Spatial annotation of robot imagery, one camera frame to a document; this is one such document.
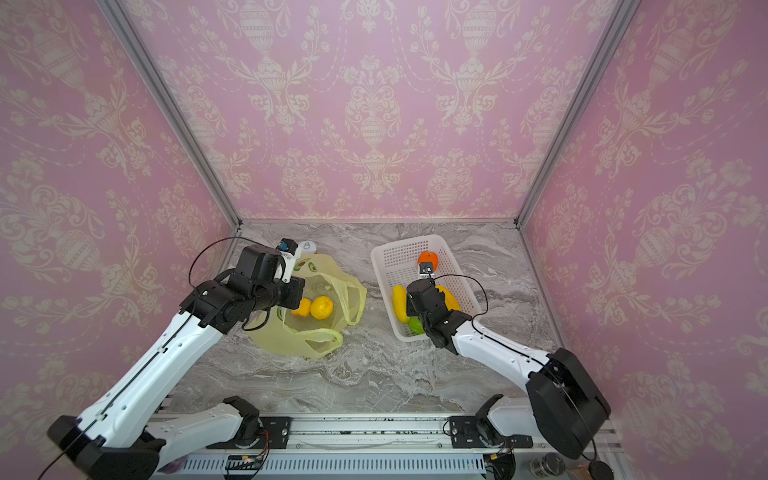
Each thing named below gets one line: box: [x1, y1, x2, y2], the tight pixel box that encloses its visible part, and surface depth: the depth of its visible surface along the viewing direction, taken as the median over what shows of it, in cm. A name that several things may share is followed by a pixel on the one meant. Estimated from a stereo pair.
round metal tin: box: [529, 452, 566, 479], surface depth 64 cm
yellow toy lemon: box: [310, 296, 334, 320], surface depth 93 cm
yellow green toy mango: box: [392, 285, 411, 324], surface depth 93 cm
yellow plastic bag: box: [315, 254, 367, 358], surface depth 79 cm
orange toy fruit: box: [418, 251, 439, 272], surface depth 105 cm
